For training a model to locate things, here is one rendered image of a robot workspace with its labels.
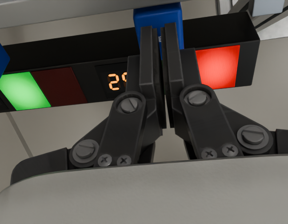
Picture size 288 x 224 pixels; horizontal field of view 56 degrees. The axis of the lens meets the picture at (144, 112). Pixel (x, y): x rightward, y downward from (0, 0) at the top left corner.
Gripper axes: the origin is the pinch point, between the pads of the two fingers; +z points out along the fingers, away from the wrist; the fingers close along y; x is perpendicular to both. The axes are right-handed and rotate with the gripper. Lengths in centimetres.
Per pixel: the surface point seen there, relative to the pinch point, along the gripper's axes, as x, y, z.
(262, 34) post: -41, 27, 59
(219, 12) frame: -19.5, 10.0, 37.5
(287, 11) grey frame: -8.3, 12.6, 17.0
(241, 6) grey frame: -11.2, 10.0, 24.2
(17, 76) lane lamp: -2.9, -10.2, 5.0
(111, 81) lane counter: -4.4, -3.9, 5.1
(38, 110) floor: -53, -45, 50
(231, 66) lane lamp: -4.3, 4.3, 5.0
